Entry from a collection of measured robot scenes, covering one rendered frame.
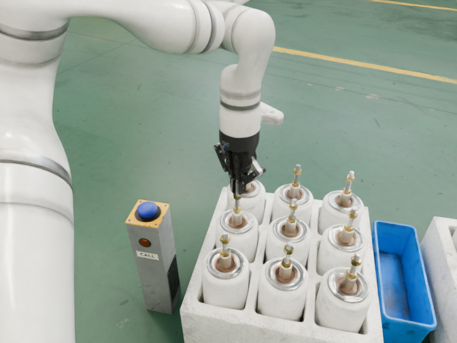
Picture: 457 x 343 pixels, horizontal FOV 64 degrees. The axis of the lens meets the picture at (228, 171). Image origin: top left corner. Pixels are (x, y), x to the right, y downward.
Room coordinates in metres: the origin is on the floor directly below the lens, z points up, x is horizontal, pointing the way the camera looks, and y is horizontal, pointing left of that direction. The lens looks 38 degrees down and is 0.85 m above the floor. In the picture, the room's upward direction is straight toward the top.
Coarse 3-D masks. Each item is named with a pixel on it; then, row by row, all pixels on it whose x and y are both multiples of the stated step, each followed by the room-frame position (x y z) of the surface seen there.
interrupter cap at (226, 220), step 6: (228, 210) 0.61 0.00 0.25; (222, 216) 0.59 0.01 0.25; (228, 216) 0.59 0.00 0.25; (246, 216) 0.59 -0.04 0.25; (222, 222) 0.57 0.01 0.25; (228, 222) 0.58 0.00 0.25; (246, 222) 0.57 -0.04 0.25; (252, 222) 0.57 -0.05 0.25; (222, 228) 0.56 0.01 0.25; (228, 228) 0.56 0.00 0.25; (234, 228) 0.56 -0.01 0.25; (240, 228) 0.56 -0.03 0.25; (246, 228) 0.56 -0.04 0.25
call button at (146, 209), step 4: (140, 204) 0.55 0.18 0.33; (144, 204) 0.55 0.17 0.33; (148, 204) 0.55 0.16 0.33; (152, 204) 0.55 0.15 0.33; (140, 208) 0.54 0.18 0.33; (144, 208) 0.54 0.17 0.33; (148, 208) 0.54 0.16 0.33; (152, 208) 0.54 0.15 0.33; (156, 208) 0.54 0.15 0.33; (140, 212) 0.53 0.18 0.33; (144, 212) 0.53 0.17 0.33; (148, 212) 0.53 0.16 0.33; (152, 212) 0.53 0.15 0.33; (144, 216) 0.52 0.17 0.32; (148, 216) 0.52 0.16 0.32
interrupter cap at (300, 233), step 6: (276, 222) 0.57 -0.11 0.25; (282, 222) 0.57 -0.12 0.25; (300, 222) 0.57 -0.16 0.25; (276, 228) 0.56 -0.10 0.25; (282, 228) 0.56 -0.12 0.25; (300, 228) 0.56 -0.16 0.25; (306, 228) 0.55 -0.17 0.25; (276, 234) 0.54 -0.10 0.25; (282, 234) 0.54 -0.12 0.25; (288, 234) 0.54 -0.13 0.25; (294, 234) 0.54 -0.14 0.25; (300, 234) 0.54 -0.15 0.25; (306, 234) 0.54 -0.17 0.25; (282, 240) 0.52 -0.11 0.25; (288, 240) 0.52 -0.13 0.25; (294, 240) 0.52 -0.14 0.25; (300, 240) 0.52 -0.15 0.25
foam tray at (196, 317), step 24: (216, 216) 0.66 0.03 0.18; (264, 216) 0.66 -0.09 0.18; (312, 216) 0.66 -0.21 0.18; (264, 240) 0.59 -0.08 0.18; (312, 240) 0.59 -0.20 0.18; (312, 264) 0.52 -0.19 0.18; (192, 288) 0.46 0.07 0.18; (312, 288) 0.46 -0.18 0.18; (192, 312) 0.40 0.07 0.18; (216, 312) 0.40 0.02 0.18; (240, 312) 0.40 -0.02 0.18; (312, 312) 0.40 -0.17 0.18; (192, 336) 0.40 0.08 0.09; (216, 336) 0.39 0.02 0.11; (240, 336) 0.38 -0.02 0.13; (264, 336) 0.37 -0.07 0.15; (288, 336) 0.36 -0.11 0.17; (312, 336) 0.35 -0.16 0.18; (336, 336) 0.35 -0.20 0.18; (360, 336) 0.35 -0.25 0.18
